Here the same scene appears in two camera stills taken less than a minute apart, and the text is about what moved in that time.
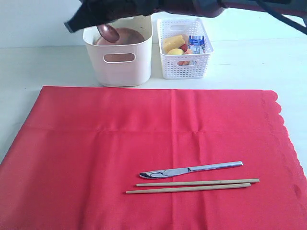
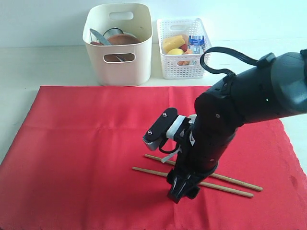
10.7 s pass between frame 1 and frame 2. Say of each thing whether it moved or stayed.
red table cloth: stayed
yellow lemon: stayed
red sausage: stayed
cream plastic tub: stayed
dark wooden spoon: moved
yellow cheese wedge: stayed
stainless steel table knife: moved
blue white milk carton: stayed
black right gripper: moved
